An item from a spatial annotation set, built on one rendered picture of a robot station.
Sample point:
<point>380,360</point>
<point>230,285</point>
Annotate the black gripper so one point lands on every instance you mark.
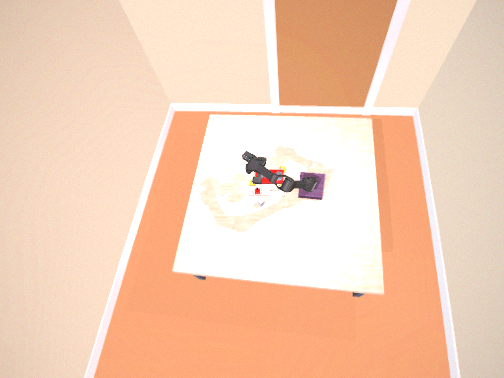
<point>258,180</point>

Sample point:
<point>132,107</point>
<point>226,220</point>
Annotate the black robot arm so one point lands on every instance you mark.
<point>256,164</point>

